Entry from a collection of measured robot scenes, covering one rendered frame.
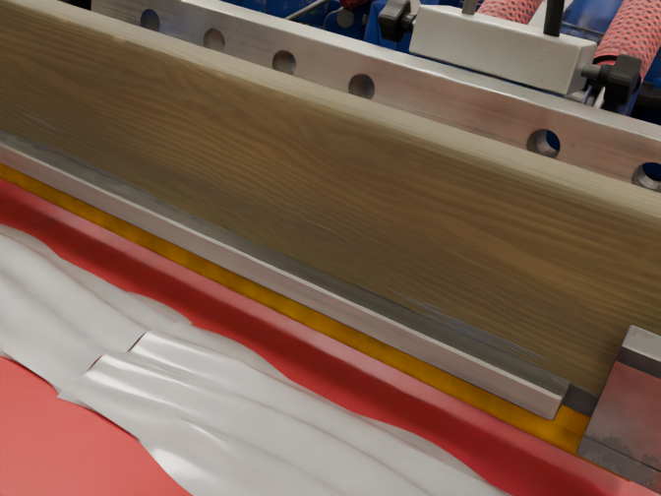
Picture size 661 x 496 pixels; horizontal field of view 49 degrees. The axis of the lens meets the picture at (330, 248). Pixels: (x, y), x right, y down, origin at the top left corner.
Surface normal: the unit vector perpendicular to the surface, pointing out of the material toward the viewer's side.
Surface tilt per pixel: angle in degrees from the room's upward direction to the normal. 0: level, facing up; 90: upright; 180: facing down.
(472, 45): 90
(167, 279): 0
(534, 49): 90
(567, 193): 63
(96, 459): 0
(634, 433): 90
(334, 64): 90
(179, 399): 32
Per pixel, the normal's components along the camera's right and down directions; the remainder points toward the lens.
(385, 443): -0.05, -0.72
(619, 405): -0.50, 0.27
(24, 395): 0.19, -0.90
